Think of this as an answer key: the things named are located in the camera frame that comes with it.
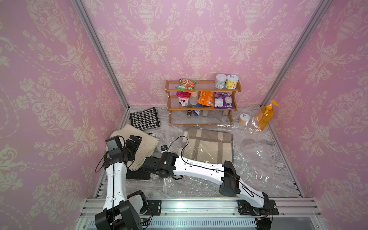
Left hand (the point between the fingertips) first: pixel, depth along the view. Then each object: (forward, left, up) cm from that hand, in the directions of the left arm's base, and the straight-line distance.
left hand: (139, 142), depth 82 cm
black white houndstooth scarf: (+26, +4, -10) cm, 28 cm away
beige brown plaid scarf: (+3, -40, -7) cm, 41 cm away
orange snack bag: (+34, -40, +5) cm, 53 cm away
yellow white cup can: (+32, -54, +20) cm, 66 cm away
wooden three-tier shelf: (+43, -15, -11) cm, 47 cm away
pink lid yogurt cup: (+29, -25, +9) cm, 39 cm away
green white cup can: (+33, -48, +20) cm, 61 cm away
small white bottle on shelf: (+32, -32, +6) cm, 45 cm away
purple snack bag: (+32, -53, +4) cm, 62 cm away
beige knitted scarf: (+4, -2, -10) cm, 11 cm away
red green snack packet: (+30, -27, +18) cm, 44 cm away
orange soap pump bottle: (+21, -79, +2) cm, 81 cm away
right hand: (-14, -19, -4) cm, 24 cm away
